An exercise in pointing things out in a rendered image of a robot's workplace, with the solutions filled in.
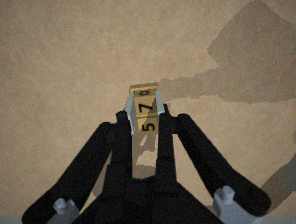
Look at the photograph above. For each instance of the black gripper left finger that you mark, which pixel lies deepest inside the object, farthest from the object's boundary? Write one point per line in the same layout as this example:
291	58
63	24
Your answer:
62	203

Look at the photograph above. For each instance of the tan cube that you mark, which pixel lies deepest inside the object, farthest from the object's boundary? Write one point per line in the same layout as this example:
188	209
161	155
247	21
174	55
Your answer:
148	125
145	103

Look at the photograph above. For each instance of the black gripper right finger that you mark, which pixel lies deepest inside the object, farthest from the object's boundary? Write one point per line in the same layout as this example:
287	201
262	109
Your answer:
236	199

